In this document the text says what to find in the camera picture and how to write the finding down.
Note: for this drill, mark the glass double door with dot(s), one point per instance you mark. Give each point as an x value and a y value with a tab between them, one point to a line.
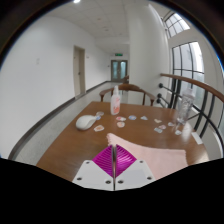
119	70

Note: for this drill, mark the round ceiling light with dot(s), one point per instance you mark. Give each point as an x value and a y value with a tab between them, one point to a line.
77	1

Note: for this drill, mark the magenta-padded gripper finger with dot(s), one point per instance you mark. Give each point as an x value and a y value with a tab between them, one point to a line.
133	175

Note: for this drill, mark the white spray bottle pink label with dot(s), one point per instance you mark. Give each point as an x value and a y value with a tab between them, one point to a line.
115	101

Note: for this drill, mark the tall black-framed window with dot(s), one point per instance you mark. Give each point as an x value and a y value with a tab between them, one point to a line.
188	66

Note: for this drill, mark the white paper strip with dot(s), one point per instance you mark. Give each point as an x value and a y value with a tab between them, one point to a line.
197	138

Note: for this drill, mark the clear plastic water bottle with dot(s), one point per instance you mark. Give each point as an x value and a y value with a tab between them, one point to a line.
185	106

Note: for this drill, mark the arched black-framed window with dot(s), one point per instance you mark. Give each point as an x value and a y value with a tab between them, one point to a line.
176	24

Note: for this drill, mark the brown wooden chair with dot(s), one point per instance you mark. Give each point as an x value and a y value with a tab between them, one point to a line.
128	88

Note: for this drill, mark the beige side door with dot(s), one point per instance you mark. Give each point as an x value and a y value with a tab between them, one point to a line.
79	71

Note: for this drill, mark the small printed sticker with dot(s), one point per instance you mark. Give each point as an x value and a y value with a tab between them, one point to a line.
121	124
99	128
162	127
171	124
100	113
97	117
158	130
178	132
157	120
144	118
132	117
121	118

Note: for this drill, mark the green exit sign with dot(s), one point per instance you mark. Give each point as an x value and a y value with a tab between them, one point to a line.
118	53

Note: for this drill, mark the pink towel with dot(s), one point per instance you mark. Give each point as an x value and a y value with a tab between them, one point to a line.
156	156

